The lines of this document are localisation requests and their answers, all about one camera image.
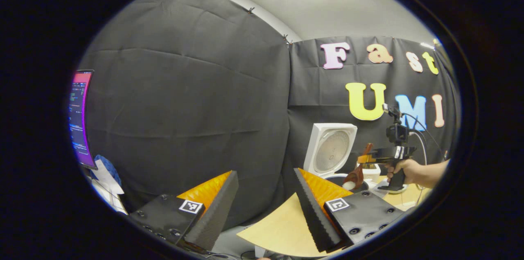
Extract blue cloth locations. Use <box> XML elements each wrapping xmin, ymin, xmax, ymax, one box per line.
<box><xmin>95</xmin><ymin>154</ymin><xmax>122</xmax><ymax>187</ymax></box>

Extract black cable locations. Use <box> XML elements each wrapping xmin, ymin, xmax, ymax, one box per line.
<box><xmin>401</xmin><ymin>113</ymin><xmax>446</xmax><ymax>160</ymax></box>

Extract white cable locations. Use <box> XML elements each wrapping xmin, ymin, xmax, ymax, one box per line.
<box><xmin>409</xmin><ymin>130</ymin><xmax>428</xmax><ymax>207</ymax></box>

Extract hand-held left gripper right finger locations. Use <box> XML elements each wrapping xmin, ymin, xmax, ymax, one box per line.
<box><xmin>293</xmin><ymin>168</ymin><xmax>406</xmax><ymax>252</ymax></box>

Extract computer monitor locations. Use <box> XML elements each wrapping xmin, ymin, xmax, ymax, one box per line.
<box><xmin>68</xmin><ymin>70</ymin><xmax>98</xmax><ymax>170</ymax></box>

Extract white rice cooker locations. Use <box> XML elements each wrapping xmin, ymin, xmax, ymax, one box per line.
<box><xmin>303</xmin><ymin>123</ymin><xmax>371</xmax><ymax>193</ymax></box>

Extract white paper pile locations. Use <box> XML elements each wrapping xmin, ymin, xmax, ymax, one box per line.
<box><xmin>90</xmin><ymin>160</ymin><xmax>128</xmax><ymax>215</ymax></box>

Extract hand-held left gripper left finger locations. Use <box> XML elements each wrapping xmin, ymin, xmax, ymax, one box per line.
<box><xmin>129</xmin><ymin>170</ymin><xmax>239</xmax><ymax>252</ymax></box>

